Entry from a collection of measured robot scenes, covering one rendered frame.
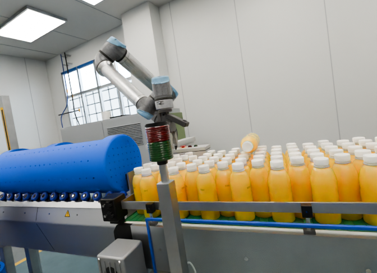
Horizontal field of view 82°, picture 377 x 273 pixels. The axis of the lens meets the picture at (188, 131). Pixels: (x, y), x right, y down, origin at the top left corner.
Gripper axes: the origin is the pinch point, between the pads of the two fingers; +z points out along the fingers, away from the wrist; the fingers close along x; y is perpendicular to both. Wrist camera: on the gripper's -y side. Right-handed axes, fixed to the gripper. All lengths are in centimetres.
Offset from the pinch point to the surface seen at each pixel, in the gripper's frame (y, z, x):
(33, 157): 71, -6, 24
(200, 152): -9.1, 5.2, -11.2
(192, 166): -19.0, 4.2, 25.6
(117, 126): 162, -19, -153
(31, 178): 71, 5, 27
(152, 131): -21, -11, 52
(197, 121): 82, -9, -272
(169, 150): -23, -6, 50
